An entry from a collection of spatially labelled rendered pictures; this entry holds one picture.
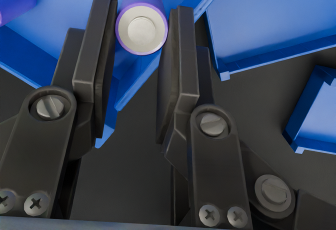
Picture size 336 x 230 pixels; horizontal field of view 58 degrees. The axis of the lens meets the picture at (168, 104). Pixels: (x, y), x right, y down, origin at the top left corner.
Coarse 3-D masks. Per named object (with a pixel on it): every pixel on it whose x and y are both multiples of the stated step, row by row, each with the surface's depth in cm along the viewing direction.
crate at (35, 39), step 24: (48, 0) 23; (72, 0) 23; (120, 0) 23; (168, 0) 23; (192, 0) 21; (24, 24) 23; (48, 24) 24; (72, 24) 24; (0, 48) 21; (24, 48) 23; (48, 48) 24; (120, 48) 25; (24, 72) 20; (48, 72) 23; (120, 72) 26; (144, 72) 21; (120, 96) 22; (96, 144) 20
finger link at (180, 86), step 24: (192, 24) 9; (168, 48) 9; (192, 48) 9; (168, 72) 9; (192, 72) 8; (168, 96) 8; (192, 96) 8; (168, 120) 9; (168, 144) 9; (240, 144) 8; (264, 168) 8; (264, 192) 7; (288, 192) 7; (264, 216) 7
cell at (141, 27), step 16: (128, 0) 10; (144, 0) 10; (160, 0) 12; (128, 16) 10; (144, 16) 10; (160, 16) 10; (128, 32) 10; (144, 32) 10; (160, 32) 10; (128, 48) 10; (144, 48) 10
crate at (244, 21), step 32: (224, 0) 63; (256, 0) 63; (288, 0) 63; (320, 0) 64; (224, 32) 66; (256, 32) 66; (288, 32) 67; (320, 32) 67; (224, 64) 65; (256, 64) 64
